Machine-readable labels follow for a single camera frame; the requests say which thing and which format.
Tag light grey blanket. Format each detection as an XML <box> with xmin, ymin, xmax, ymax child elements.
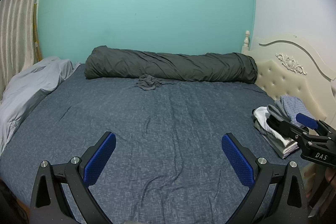
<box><xmin>0</xmin><ymin>56</ymin><xmax>80</xmax><ymax>153</ymax></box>

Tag dark grey rolled duvet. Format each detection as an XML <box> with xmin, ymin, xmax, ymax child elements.
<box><xmin>84</xmin><ymin>46</ymin><xmax>258</xmax><ymax>84</ymax></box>

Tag cream tufted headboard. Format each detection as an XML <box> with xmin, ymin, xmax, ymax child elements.
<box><xmin>241</xmin><ymin>30</ymin><xmax>336</xmax><ymax>135</ymax></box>

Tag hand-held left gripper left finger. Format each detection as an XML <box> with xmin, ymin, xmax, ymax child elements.
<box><xmin>30</xmin><ymin>131</ymin><xmax>117</xmax><ymax>224</ymax></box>

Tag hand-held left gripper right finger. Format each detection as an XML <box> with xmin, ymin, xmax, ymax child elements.
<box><xmin>221</xmin><ymin>133</ymin><xmax>308</xmax><ymax>224</ymax></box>

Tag grey boxer shorts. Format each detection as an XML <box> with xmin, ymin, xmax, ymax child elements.
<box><xmin>136</xmin><ymin>74</ymin><xmax>163</xmax><ymax>90</ymax></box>

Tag white folded garment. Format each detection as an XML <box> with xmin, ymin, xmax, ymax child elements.
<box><xmin>253</xmin><ymin>106</ymin><xmax>297</xmax><ymax>147</ymax></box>

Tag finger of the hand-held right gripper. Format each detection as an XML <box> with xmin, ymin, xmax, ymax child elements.
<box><xmin>295</xmin><ymin>113</ymin><xmax>336</xmax><ymax>136</ymax></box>
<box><xmin>266</xmin><ymin>116</ymin><xmax>310</xmax><ymax>142</ymax></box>

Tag beige striped curtain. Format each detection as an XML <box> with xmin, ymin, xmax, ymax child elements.
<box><xmin>0</xmin><ymin>0</ymin><xmax>53</xmax><ymax>98</ymax></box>

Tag blue-grey bed sheet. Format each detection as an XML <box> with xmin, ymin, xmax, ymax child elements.
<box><xmin>0</xmin><ymin>64</ymin><xmax>315</xmax><ymax>224</ymax></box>

